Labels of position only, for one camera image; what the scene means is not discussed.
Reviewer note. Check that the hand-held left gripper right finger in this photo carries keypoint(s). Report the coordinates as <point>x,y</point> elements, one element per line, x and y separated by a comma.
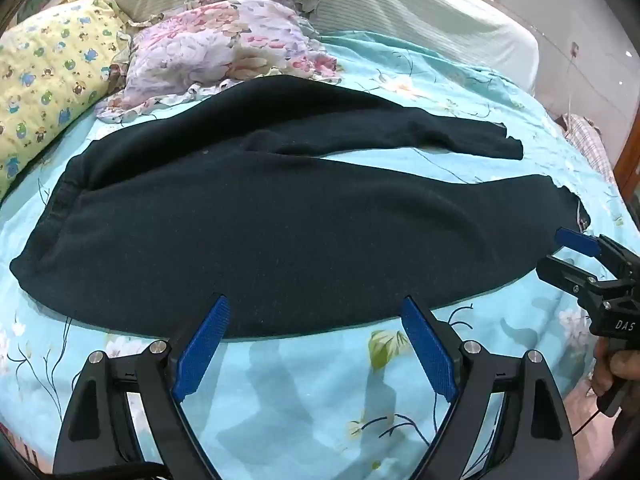
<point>430,350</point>

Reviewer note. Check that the black pants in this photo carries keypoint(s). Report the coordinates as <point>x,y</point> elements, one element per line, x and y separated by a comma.
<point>250,210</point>

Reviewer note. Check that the yellow cartoon print pillow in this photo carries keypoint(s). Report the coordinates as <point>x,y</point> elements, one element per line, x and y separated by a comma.
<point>50,75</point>

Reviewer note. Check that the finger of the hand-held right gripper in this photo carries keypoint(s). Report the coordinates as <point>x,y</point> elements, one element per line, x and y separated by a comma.
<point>577,241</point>
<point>565,272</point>

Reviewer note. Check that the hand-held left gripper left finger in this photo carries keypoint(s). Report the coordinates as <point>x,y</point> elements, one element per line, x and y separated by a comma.
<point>205,345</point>

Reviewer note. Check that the brown wooden furniture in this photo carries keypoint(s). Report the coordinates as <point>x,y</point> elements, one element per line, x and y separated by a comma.
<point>630,175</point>

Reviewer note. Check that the pink floral ruffled pillow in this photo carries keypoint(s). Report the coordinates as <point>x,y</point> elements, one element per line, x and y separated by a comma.
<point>215,45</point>

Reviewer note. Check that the plaid cloth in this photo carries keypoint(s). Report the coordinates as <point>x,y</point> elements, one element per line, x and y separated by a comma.
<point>587,145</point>

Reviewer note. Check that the cream ribbed headboard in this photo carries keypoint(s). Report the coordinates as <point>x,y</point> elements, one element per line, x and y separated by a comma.
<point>400,5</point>

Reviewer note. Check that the person's right hand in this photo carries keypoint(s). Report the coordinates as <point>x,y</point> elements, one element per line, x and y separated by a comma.
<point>630,366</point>

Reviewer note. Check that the blue floral bedsheet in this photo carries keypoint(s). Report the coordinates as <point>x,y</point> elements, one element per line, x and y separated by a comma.
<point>310,400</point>

